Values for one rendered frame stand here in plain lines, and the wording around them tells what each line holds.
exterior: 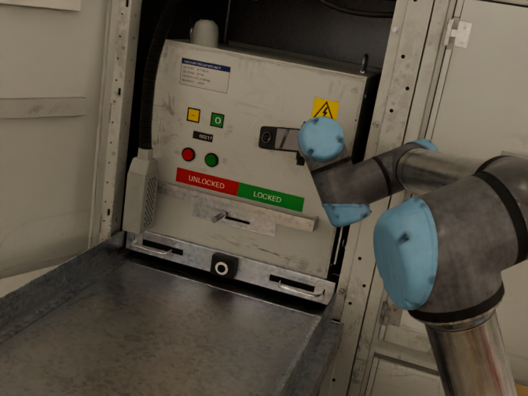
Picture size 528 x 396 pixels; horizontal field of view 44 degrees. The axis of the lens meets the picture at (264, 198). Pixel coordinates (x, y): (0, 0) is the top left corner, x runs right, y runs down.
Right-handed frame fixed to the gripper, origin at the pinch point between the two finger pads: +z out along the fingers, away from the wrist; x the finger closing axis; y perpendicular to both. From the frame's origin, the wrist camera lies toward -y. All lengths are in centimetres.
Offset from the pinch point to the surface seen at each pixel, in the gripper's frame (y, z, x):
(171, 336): -19.9, -14.5, -42.8
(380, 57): 23, 65, 35
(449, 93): 26.5, -16.1, 13.9
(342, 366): 18, 5, -48
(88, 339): -35, -20, -44
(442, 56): 24.2, -15.2, 20.8
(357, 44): 15, 66, 39
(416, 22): 18.0, -15.1, 26.6
